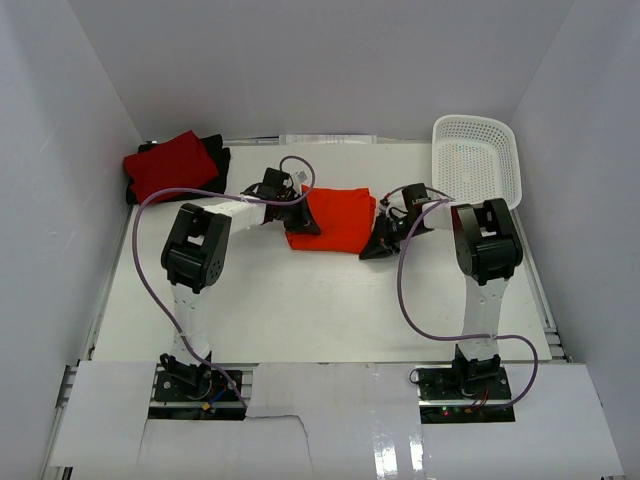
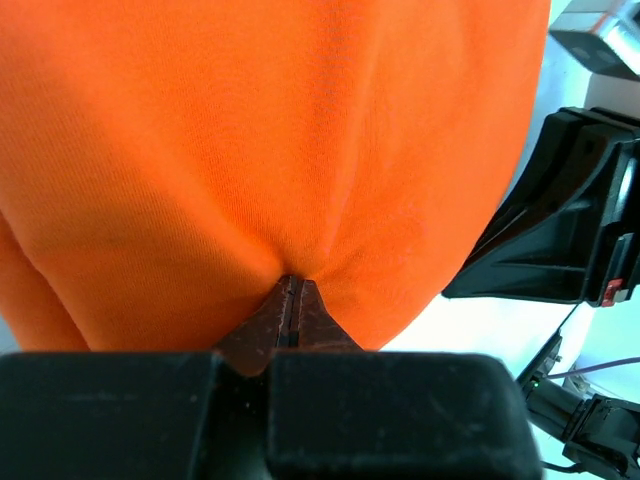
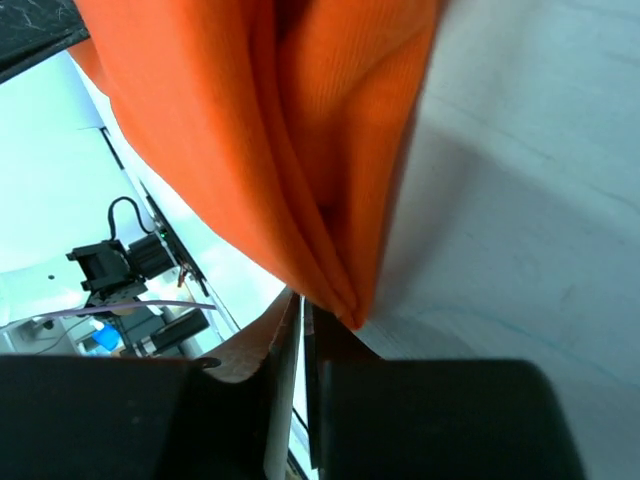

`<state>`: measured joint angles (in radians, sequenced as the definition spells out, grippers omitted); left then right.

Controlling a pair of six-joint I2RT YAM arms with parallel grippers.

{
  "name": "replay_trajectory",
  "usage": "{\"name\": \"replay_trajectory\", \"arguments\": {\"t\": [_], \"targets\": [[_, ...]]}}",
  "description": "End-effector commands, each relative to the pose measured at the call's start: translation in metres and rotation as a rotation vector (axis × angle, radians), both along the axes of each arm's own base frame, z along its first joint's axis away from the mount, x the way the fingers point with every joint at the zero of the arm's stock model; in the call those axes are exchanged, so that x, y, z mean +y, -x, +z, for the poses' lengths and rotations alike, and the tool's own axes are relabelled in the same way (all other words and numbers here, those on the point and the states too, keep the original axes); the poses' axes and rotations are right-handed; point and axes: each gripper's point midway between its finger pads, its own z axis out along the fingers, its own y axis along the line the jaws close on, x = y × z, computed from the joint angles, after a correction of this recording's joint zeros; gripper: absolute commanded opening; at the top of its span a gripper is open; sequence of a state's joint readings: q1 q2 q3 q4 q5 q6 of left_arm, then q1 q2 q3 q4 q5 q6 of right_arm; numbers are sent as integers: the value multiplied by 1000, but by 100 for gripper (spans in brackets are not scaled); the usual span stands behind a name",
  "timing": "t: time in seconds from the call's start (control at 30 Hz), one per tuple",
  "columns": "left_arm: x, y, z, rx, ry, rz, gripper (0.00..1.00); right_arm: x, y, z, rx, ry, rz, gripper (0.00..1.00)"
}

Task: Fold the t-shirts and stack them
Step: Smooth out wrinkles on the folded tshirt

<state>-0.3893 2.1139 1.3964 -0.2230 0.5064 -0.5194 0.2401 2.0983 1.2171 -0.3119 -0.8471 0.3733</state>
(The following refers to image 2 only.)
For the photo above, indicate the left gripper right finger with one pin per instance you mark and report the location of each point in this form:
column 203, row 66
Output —
column 313, row 328

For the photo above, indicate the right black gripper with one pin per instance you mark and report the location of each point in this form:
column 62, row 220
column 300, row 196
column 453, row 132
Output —
column 568, row 232

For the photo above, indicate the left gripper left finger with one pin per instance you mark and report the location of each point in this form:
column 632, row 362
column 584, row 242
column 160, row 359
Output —
column 248, row 348

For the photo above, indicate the orange t shirt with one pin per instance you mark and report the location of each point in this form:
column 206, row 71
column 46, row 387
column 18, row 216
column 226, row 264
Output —
column 164, row 163

